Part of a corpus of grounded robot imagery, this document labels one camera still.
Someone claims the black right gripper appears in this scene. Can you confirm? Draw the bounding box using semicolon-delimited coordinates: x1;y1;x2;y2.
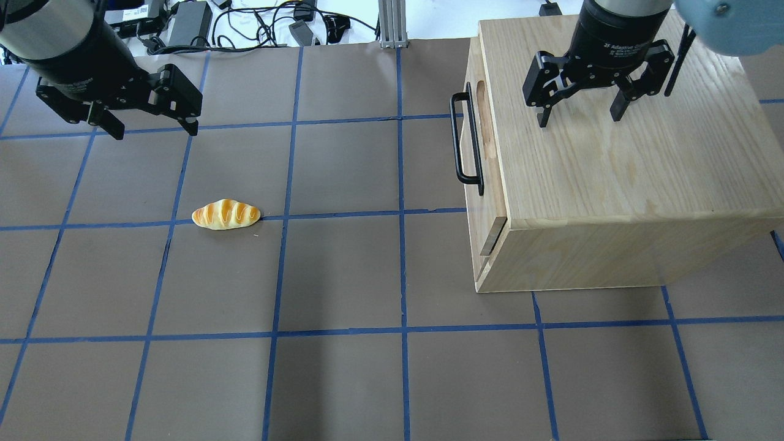
522;1;675;128

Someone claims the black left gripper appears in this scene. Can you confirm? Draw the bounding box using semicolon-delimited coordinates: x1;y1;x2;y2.
2;1;203;140

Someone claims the black metal drawer handle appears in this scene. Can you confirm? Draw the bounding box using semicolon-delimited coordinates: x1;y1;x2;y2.
450;82;485;197

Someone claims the wooden drawer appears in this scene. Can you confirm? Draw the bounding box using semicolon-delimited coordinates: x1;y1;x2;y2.
460;37;508;219
468;211;507;292

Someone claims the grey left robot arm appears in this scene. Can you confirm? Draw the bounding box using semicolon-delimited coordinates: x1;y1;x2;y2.
2;1;203;140

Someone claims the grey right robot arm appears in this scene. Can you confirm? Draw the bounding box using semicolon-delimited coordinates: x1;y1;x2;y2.
522;1;783;127

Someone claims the light wooden drawer cabinet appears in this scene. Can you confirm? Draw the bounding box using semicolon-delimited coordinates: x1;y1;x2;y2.
478;16;783;293

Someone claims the black electronics box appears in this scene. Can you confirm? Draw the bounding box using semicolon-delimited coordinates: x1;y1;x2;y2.
104;1;170;39

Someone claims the black power adapter brick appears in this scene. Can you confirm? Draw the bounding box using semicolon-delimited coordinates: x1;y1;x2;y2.
167;1;213;47

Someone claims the toy bread roll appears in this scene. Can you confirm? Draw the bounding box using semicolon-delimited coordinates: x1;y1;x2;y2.
191;198;262;231

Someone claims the black cable bundle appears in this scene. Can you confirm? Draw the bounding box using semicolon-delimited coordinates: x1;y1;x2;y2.
138;0;379;55

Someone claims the aluminium frame post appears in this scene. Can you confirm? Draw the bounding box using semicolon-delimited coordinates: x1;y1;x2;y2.
377;0;409;48

